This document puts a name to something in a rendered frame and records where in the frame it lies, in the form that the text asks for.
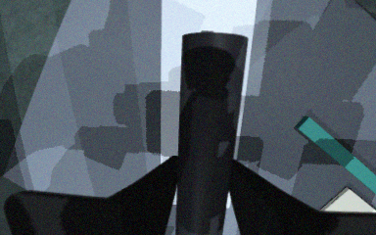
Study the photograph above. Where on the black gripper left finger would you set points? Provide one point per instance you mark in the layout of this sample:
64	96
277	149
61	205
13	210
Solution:
142	208

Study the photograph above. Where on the teal flat bar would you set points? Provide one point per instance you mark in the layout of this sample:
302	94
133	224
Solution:
335	150

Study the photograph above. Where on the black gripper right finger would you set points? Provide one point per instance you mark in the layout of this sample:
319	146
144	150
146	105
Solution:
263	209

